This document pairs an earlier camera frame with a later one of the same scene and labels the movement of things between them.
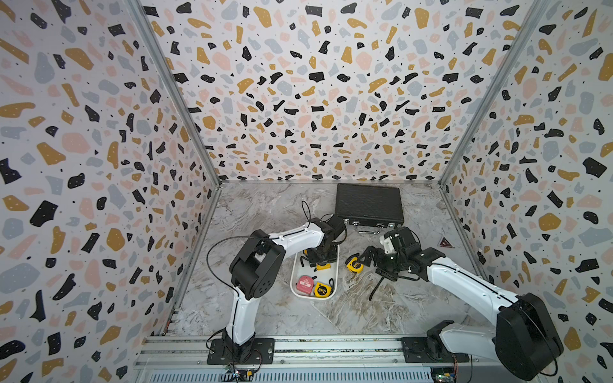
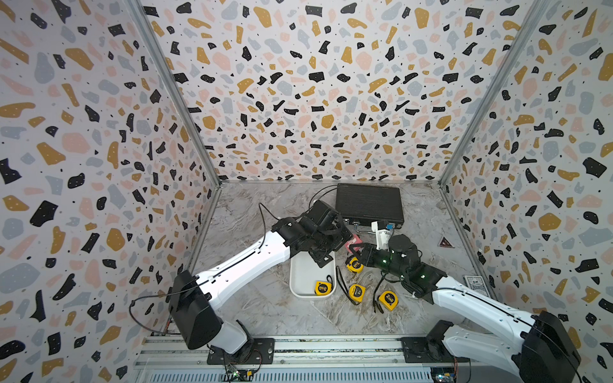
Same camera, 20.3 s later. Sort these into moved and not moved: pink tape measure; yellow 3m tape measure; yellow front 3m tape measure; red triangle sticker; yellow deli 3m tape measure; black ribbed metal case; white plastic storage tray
Moved: pink tape measure; yellow deli 3m tape measure; yellow 3m tape measure
Not moved: white plastic storage tray; black ribbed metal case; yellow front 3m tape measure; red triangle sticker
